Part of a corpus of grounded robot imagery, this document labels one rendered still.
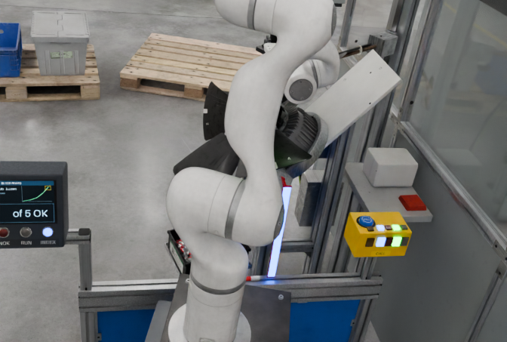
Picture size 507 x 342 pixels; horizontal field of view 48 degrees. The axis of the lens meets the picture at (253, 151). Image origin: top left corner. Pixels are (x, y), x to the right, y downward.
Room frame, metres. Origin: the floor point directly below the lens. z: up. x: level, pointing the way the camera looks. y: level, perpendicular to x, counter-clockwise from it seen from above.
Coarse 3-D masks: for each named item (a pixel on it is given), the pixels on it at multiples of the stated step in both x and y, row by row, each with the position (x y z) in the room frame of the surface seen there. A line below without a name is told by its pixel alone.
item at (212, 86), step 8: (208, 88) 1.98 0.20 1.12; (216, 88) 1.92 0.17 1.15; (208, 96) 1.95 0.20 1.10; (216, 96) 1.90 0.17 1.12; (224, 96) 1.85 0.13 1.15; (208, 104) 1.93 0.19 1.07; (216, 104) 1.88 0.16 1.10; (224, 104) 1.84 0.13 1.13; (208, 112) 1.91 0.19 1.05; (216, 112) 1.87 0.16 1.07; (224, 112) 1.83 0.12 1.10; (208, 120) 1.90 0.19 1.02; (216, 120) 1.87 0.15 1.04; (208, 128) 1.89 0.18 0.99; (216, 128) 1.86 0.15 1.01; (224, 128) 1.83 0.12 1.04; (208, 136) 1.88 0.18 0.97
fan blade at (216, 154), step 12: (204, 144) 1.65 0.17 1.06; (216, 144) 1.64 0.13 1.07; (228, 144) 1.64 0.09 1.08; (192, 156) 1.63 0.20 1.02; (204, 156) 1.62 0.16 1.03; (216, 156) 1.61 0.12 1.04; (228, 156) 1.61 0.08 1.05; (180, 168) 1.62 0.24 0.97; (216, 168) 1.58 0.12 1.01; (228, 168) 1.58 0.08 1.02
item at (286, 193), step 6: (288, 192) 1.27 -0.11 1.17; (288, 198) 1.27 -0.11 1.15; (282, 228) 1.27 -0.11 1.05; (282, 234) 1.27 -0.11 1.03; (276, 240) 1.27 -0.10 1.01; (276, 246) 1.27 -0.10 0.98; (276, 252) 1.27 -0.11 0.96; (276, 258) 1.27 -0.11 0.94; (270, 264) 1.27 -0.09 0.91; (276, 264) 1.27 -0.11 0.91; (270, 270) 1.27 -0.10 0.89
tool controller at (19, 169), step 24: (0, 168) 1.10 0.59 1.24; (24, 168) 1.11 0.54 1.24; (48, 168) 1.12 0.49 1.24; (0, 192) 1.05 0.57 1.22; (24, 192) 1.06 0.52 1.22; (48, 192) 1.07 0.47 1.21; (24, 216) 1.04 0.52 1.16; (48, 216) 1.06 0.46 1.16; (0, 240) 1.01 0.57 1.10; (24, 240) 1.03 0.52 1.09; (48, 240) 1.04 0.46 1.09
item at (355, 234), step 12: (372, 216) 1.36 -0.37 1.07; (384, 216) 1.37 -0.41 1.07; (396, 216) 1.37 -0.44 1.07; (348, 228) 1.34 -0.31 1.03; (360, 228) 1.29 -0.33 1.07; (408, 228) 1.32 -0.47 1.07; (348, 240) 1.32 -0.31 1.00; (360, 240) 1.27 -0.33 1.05; (408, 240) 1.30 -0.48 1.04; (360, 252) 1.27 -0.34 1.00; (372, 252) 1.28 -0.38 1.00; (384, 252) 1.29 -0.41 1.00; (396, 252) 1.30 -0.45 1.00
